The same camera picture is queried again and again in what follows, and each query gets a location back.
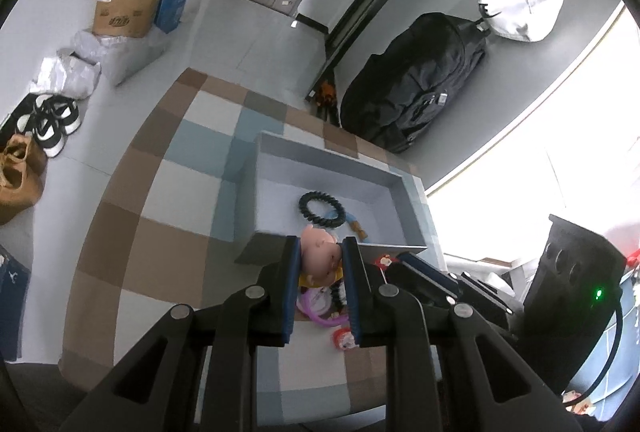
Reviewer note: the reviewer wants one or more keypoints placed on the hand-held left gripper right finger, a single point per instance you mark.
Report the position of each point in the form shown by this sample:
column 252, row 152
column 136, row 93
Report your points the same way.
column 352, row 292

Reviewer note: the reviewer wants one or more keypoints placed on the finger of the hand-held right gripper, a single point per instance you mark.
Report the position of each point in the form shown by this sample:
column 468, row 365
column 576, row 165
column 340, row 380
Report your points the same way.
column 482, row 294
column 422, row 274

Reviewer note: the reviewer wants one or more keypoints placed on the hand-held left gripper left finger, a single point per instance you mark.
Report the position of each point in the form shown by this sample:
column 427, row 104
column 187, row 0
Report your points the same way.
column 291, row 292

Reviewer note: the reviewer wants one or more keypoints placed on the red white cartoon charm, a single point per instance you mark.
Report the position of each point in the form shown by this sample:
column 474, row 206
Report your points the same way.
column 345, row 339

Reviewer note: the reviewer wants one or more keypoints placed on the grey cardboard box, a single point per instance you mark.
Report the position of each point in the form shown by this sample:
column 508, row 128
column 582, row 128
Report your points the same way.
column 325, row 171

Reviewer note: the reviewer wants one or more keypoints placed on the checkered tablecloth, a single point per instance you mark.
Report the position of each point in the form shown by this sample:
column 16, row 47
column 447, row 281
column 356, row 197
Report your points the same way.
column 165, row 222

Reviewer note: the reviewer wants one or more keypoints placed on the black backpack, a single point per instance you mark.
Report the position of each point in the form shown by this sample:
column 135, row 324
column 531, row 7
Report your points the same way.
column 415, row 81

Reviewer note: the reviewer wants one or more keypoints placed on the blue denim cloth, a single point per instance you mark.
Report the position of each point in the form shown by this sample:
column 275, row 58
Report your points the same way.
column 12, row 292

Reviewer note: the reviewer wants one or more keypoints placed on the black white sneaker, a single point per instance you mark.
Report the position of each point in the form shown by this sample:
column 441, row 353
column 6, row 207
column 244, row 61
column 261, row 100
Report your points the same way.
column 50, row 134
column 67, row 114

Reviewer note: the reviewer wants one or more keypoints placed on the brown shoe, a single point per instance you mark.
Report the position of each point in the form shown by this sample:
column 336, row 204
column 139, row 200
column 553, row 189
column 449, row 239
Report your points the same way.
column 22, row 151
column 17, row 194

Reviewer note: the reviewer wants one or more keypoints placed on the grey plastic bag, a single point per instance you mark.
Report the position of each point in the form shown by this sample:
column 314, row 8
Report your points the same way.
column 65, row 76
column 107, row 54

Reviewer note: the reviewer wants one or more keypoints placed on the brown cardboard box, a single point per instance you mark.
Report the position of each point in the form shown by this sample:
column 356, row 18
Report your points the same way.
column 127, row 9

